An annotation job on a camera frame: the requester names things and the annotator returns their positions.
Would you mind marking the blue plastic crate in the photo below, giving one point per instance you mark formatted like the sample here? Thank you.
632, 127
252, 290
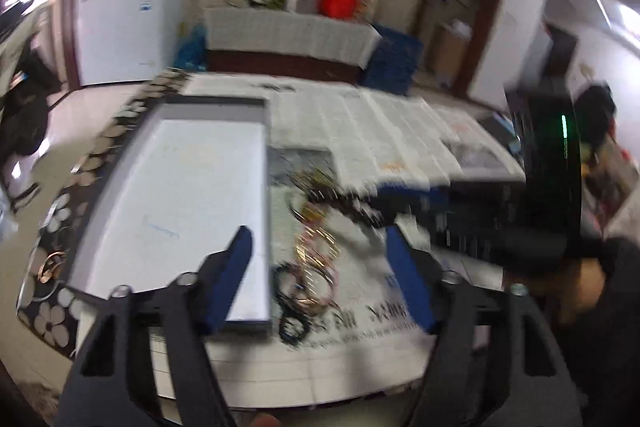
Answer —
393, 62

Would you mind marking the blue plastic bag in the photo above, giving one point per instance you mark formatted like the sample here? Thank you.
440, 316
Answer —
192, 51

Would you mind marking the person's right hand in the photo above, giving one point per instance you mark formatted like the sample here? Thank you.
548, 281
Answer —
572, 291

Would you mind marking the gold ring bangles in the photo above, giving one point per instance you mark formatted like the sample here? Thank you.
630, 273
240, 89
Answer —
316, 252

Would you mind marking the grey cardboard box tray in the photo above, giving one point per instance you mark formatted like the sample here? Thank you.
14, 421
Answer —
192, 173

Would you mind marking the newspaper sheets on table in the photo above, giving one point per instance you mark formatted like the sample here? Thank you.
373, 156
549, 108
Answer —
319, 317

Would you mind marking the white covered side table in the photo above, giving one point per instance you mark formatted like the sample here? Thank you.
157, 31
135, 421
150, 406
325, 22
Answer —
277, 43

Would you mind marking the floral black tablecloth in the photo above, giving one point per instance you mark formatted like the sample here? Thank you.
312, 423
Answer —
46, 304

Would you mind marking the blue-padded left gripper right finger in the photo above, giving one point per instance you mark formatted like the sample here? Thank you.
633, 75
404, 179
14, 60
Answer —
494, 361

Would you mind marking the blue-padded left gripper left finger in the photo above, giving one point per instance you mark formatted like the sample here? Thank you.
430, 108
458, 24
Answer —
112, 381

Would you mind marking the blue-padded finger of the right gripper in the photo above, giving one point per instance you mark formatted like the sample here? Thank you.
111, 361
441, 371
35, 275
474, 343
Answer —
387, 203

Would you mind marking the white chest freezer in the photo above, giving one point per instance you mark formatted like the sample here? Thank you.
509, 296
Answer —
125, 40

